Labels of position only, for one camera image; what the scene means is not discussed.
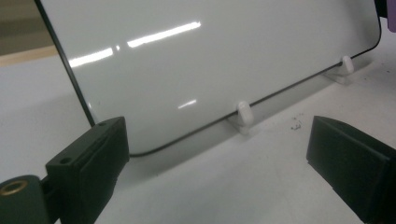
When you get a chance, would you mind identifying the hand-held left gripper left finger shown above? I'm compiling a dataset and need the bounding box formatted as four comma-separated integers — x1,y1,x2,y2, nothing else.
45,116,131,224

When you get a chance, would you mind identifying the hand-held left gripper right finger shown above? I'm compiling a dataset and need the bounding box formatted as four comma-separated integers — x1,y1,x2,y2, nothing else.
305,115,396,224

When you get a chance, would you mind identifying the white whiteboard with black rim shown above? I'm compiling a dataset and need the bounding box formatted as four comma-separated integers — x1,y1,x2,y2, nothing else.
34,0,383,158

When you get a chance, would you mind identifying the white plastic whiteboard stand foot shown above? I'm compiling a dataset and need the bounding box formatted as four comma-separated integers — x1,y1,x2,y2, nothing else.
226,100,255,135
322,55,355,86

